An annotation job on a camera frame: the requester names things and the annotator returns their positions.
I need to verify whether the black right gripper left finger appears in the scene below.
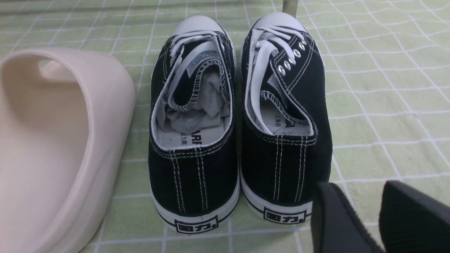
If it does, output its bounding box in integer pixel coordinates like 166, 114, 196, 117
311, 182, 384, 253

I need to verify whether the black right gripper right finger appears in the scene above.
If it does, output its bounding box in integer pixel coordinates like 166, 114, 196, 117
378, 180, 450, 253

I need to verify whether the stainless steel shoe rack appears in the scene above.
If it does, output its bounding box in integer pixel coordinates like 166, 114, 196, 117
282, 0, 298, 18

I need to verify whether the right black canvas sneaker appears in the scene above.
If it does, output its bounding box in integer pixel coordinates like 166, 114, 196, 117
240, 12, 333, 225

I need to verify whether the black canvas sneaker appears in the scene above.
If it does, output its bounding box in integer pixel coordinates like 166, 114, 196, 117
240, 12, 333, 225
148, 15, 240, 234

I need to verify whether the left black canvas sneaker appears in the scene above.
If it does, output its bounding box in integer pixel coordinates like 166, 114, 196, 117
148, 15, 240, 234

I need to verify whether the green checkered floor cloth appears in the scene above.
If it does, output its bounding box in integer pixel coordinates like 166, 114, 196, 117
1, 0, 450, 253

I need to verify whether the right cream foam slide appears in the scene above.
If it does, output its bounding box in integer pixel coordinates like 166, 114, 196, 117
0, 47, 136, 253

